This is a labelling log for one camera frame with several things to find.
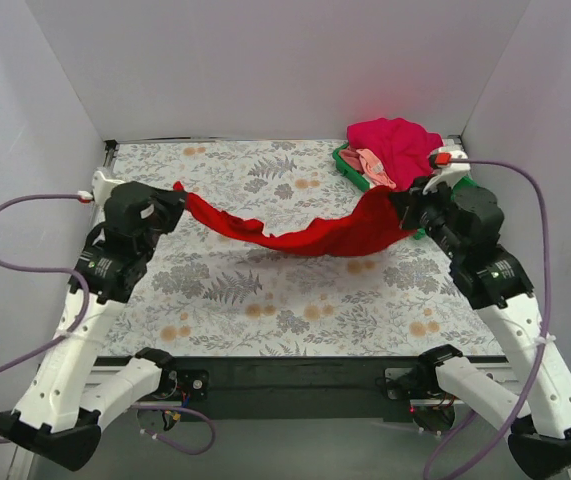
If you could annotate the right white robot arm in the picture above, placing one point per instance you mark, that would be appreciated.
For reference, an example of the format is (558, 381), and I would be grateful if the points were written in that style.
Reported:
(497, 288)

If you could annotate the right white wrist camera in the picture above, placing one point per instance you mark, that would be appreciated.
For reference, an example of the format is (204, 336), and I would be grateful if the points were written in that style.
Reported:
(448, 167)

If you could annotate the red t shirt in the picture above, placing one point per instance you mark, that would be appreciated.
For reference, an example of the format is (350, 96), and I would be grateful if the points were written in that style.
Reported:
(371, 227)

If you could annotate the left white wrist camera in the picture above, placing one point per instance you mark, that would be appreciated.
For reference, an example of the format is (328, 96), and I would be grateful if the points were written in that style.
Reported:
(102, 185)

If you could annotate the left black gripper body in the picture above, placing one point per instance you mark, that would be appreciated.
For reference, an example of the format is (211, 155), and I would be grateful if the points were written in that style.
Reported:
(168, 209)

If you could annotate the magenta t shirt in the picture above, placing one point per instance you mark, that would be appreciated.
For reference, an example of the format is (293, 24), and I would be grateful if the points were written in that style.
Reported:
(403, 147)

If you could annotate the green plastic tray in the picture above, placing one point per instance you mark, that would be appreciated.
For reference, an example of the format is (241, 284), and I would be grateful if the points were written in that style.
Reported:
(350, 167)

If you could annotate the floral table cloth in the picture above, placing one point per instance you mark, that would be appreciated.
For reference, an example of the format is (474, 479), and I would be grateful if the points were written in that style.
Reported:
(207, 295)

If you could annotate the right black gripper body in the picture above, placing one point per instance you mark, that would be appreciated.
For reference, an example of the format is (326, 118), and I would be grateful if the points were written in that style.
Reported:
(410, 209)

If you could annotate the pink t shirt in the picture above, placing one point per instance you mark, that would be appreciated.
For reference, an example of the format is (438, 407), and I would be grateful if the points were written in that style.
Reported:
(368, 165)

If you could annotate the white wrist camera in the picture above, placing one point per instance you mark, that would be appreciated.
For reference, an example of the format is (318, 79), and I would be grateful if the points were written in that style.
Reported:
(448, 167)
(102, 185)

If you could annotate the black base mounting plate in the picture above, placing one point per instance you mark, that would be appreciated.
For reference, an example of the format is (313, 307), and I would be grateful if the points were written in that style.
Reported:
(277, 388)

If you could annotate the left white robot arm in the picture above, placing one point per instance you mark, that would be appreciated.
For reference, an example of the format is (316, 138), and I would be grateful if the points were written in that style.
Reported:
(57, 417)

